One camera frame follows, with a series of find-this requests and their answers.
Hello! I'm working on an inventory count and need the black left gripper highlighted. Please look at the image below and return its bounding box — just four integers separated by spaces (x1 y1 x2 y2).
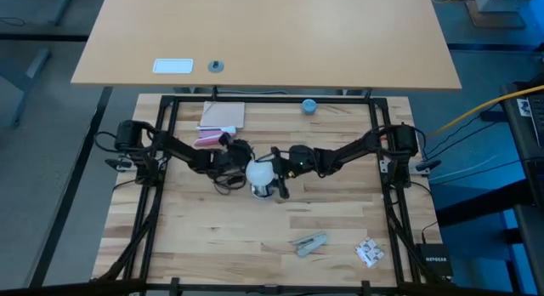
220 134 257 182

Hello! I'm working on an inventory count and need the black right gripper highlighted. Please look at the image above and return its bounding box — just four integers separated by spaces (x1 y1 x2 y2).
269 145 303 201

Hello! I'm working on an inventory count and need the white lightbulb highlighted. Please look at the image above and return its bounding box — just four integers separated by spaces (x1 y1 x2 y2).
245 158 276 187

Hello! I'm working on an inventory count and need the black lamp cord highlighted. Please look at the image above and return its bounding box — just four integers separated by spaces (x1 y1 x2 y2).
211 170 248 196

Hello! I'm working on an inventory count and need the pink sponge block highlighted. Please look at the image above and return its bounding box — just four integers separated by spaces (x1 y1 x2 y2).
192 130 229 149

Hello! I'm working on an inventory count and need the small blue patterned bowl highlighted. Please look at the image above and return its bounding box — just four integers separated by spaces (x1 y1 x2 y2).
301 99 319 117

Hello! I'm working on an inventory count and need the grey stapler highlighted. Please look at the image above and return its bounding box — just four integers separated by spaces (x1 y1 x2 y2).
290 231 329 259

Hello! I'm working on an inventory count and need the white rectangular desk plate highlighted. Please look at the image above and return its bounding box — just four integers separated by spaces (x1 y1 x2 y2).
152 57 196 75

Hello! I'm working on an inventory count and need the tan desk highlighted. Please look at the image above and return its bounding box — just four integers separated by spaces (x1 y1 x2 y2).
71 0 463 91

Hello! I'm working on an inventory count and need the grey desk leg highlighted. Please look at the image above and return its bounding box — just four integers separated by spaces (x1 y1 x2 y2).
0 47 54 129

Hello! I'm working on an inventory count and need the black equipment rack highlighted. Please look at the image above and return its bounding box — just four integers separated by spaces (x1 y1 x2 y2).
500 72 544 296

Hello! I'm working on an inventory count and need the grey desk foot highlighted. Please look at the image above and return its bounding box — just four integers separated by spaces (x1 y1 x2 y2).
464 0 529 31

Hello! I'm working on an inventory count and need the black aluminium table frame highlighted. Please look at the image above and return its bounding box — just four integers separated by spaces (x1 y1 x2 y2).
90 94 427 296

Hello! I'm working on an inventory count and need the black network switch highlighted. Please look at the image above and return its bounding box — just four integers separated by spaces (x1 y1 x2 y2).
415 242 455 278

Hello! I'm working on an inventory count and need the yellow cable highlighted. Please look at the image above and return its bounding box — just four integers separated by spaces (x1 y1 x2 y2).
419 84 544 144

